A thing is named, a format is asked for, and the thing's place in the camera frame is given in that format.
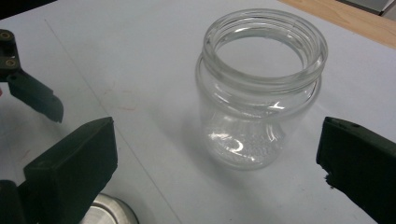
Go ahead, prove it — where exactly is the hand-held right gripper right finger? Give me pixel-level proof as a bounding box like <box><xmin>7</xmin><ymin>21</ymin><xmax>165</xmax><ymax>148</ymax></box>
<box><xmin>316</xmin><ymin>117</ymin><xmax>396</xmax><ymax>224</ymax></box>

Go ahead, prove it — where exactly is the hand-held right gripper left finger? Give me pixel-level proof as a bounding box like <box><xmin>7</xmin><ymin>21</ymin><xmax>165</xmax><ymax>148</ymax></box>
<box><xmin>18</xmin><ymin>117</ymin><xmax>119</xmax><ymax>224</ymax></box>

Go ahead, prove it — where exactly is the clear glass jar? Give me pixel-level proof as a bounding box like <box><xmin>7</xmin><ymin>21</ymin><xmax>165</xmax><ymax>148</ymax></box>
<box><xmin>195</xmin><ymin>7</ymin><xmax>329</xmax><ymax>171</ymax></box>

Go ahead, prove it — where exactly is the silver metal lid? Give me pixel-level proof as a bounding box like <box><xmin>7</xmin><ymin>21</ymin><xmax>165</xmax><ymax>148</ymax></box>
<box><xmin>78</xmin><ymin>192</ymin><xmax>140</xmax><ymax>224</ymax></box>

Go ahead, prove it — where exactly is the grey flat object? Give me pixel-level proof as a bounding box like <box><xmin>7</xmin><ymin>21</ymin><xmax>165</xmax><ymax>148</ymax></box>
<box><xmin>335</xmin><ymin>0</ymin><xmax>396</xmax><ymax>15</ymax></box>

